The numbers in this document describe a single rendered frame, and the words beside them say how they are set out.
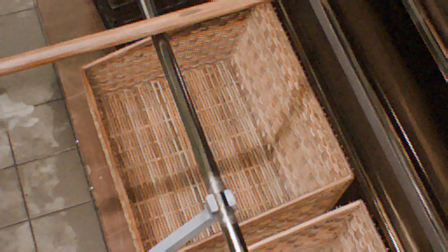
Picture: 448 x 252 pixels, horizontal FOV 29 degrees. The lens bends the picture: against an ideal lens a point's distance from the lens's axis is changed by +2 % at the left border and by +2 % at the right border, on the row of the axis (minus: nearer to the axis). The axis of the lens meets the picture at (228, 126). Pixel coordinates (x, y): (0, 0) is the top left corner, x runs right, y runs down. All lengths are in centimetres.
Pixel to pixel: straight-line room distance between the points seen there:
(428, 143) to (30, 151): 183
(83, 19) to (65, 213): 67
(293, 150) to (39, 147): 109
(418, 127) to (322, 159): 69
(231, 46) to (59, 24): 48
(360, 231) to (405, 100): 60
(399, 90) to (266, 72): 86
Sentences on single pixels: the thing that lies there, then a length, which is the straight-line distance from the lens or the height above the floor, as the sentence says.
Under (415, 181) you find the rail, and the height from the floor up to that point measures 143.
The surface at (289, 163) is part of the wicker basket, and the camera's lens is 208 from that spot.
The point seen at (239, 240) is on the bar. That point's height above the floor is 117.
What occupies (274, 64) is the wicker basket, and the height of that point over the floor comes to 76.
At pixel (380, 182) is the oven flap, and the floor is 96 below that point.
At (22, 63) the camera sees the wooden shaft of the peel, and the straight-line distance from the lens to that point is 158.
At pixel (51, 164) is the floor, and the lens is 284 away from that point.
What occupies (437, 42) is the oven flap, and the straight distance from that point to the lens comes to 128.
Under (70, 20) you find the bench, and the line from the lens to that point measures 241.
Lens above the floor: 248
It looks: 60 degrees down
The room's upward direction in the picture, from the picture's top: 2 degrees clockwise
